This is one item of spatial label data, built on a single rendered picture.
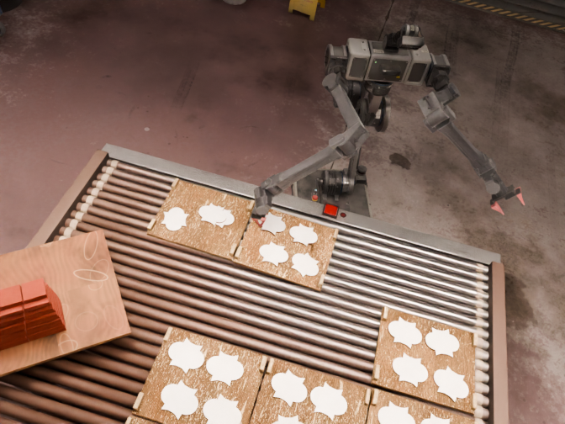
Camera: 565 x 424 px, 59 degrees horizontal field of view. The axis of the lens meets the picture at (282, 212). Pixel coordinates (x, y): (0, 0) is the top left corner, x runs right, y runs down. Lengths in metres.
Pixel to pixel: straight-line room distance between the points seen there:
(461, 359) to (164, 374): 1.20
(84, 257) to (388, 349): 1.30
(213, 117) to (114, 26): 1.54
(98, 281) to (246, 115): 2.54
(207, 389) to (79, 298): 0.60
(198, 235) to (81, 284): 0.55
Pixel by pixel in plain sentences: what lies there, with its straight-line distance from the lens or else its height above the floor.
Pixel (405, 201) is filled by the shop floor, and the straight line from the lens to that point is 3.97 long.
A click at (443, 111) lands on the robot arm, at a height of 1.61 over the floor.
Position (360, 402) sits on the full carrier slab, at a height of 0.94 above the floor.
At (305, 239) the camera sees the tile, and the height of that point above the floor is 0.94.
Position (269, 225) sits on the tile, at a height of 0.95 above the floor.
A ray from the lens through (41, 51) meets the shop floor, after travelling 5.10.
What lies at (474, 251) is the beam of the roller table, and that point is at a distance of 2.64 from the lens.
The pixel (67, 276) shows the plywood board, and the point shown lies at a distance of 2.16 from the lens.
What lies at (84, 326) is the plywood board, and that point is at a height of 1.04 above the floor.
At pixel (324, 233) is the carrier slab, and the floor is 0.94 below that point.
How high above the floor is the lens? 2.84
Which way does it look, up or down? 51 degrees down
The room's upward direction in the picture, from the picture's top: 11 degrees clockwise
